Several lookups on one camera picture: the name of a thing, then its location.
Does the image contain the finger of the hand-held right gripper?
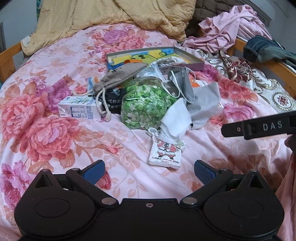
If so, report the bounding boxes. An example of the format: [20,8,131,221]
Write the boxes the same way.
[221,121,246,139]

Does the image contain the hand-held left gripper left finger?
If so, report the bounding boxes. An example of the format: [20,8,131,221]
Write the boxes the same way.
[30,160,115,208]

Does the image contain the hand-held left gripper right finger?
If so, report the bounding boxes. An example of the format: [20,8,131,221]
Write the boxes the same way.
[181,160,269,208]

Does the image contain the grey drawstring pouch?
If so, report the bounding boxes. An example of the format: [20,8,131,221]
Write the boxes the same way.
[92,63,148,121]

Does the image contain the cartoon print box lid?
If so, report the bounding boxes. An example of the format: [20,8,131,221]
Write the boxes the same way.
[106,46,205,73]

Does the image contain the person's right hand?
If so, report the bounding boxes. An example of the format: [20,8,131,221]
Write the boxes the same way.
[284,136,296,154]

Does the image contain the white sequin pouch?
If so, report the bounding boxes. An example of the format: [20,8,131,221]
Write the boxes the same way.
[147,127,184,170]

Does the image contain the gold patterned white cloth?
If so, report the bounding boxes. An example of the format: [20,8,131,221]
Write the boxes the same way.
[196,49,296,114]

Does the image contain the white face mask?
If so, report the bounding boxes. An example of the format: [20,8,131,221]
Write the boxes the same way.
[159,98,193,145]

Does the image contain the pink floral bedsheet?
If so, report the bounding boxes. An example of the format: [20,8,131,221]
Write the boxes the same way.
[0,23,296,241]

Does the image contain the white milk carton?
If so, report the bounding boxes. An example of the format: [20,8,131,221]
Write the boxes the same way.
[57,95,104,121]

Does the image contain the grey face mask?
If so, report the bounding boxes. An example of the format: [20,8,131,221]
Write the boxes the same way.
[168,67,197,104]

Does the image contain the black printed cloth pouch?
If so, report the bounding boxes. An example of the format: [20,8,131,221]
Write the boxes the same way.
[97,86,127,115]

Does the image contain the blue jeans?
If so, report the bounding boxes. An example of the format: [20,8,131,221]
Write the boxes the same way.
[243,35,296,70]

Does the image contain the bag of green paper stars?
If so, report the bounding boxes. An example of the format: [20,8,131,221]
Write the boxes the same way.
[120,78,179,129]

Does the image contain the blue orange white packet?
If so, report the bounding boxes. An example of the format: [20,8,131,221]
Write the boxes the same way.
[87,76,103,96]

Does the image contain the clear plastic bag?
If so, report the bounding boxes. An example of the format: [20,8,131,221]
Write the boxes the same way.
[135,62,173,82]

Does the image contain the pink garment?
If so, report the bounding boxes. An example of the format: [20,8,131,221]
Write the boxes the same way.
[183,5,273,50]

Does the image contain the yellow quilt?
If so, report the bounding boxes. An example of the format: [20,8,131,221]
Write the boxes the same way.
[21,0,197,56]

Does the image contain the wooden bed frame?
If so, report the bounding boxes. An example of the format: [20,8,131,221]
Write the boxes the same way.
[0,37,296,81]

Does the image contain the grey wall panel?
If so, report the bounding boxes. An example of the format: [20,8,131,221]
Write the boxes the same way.
[0,22,6,55]

